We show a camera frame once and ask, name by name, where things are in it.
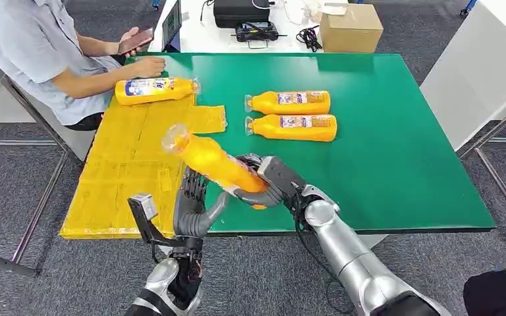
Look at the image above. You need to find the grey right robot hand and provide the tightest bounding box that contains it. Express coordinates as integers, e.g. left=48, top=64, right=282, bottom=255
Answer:
left=231, top=153, right=308, bottom=209

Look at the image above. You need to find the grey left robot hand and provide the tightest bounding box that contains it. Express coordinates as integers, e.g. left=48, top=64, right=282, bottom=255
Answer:
left=173, top=167, right=231, bottom=239

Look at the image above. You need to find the person's left hand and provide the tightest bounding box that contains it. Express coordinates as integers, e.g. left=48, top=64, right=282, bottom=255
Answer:
left=119, top=26, right=152, bottom=58

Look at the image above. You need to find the person's right hand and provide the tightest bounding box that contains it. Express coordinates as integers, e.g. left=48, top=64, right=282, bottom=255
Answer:
left=133, top=55, right=167, bottom=80

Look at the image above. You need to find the dark smartphone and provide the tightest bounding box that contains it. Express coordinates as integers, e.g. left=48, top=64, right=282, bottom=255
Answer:
left=117, top=28, right=155, bottom=56

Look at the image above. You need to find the orange drink bottle blue label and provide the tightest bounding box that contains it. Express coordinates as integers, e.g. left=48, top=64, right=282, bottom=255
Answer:
left=114, top=76, right=202, bottom=107

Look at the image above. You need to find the yellow plastic sheet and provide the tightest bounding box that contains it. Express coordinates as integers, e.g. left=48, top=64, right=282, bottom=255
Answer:
left=59, top=92, right=228, bottom=240

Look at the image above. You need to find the person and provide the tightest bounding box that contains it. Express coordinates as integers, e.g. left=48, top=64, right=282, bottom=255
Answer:
left=0, top=0, right=167, bottom=132

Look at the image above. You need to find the black carrying case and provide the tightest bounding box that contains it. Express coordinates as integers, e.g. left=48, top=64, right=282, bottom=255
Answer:
left=212, top=0, right=271, bottom=30

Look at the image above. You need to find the green table mat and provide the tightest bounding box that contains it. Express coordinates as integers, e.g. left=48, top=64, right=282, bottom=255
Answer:
left=124, top=52, right=497, bottom=235

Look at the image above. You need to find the black handheld controller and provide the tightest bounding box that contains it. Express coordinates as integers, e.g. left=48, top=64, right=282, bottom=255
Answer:
left=231, top=20, right=288, bottom=45

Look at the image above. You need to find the brown cardboard box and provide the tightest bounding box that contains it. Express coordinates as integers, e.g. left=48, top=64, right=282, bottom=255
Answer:
left=318, top=3, right=384, bottom=55

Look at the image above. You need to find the white side table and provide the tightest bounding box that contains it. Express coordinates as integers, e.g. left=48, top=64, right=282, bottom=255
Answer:
left=419, top=0, right=506, bottom=152

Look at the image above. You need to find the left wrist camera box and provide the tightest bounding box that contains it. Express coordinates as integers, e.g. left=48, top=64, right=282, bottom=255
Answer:
left=127, top=194, right=180, bottom=248

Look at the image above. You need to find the black cable bundle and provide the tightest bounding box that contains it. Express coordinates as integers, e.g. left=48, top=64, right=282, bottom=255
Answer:
left=295, top=25, right=324, bottom=53

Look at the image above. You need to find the white cable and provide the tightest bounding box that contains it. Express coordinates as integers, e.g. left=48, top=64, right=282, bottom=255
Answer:
left=279, top=0, right=308, bottom=26

